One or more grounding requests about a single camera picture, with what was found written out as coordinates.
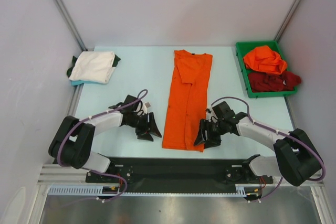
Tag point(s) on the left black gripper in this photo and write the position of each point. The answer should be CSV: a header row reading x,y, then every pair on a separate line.
x,y
151,125

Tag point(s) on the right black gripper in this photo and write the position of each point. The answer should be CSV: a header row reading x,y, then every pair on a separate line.
x,y
209,130

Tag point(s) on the orange t shirt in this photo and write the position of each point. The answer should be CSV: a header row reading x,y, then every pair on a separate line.
x,y
187,101
264,59

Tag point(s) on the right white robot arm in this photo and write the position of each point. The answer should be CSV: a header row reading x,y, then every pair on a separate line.
x,y
295,159

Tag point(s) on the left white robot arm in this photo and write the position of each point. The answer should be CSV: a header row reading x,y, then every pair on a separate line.
x,y
72,144

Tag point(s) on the dark red t shirt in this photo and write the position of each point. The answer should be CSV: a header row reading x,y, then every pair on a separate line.
x,y
263,82

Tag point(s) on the folded white t shirt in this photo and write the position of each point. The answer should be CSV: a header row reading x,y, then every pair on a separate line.
x,y
94,67

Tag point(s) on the folded light blue t shirt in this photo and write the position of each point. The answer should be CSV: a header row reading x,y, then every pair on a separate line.
x,y
77,83

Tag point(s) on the green plastic bin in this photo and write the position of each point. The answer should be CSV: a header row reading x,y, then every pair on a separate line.
x,y
242,48

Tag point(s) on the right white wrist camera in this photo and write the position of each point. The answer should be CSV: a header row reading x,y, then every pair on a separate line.
x,y
210,115

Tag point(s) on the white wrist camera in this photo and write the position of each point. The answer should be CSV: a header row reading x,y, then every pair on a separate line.
x,y
143,108
210,115

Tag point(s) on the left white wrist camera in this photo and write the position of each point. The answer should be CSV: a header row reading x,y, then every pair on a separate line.
x,y
143,108

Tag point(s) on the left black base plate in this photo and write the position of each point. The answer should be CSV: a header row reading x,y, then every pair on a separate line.
x,y
125,172

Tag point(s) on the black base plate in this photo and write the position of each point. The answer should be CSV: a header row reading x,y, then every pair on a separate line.
x,y
125,172
243,175

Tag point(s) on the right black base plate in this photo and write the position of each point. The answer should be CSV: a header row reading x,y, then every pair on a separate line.
x,y
243,175

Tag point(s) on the white slotted cable duct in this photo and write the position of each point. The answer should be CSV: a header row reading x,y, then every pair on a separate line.
x,y
109,191

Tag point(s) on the left aluminium side rail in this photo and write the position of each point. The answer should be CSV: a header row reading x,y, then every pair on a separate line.
x,y
74,100

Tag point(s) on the aluminium front rail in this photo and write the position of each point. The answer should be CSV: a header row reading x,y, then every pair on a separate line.
x,y
52,174

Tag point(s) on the left aluminium corner post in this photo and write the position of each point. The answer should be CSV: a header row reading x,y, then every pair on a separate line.
x,y
70,24

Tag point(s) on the aluminium corner post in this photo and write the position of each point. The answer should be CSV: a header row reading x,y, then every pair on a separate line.
x,y
289,16
70,24

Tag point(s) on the right aluminium corner post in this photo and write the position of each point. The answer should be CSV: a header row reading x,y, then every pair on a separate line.
x,y
289,16

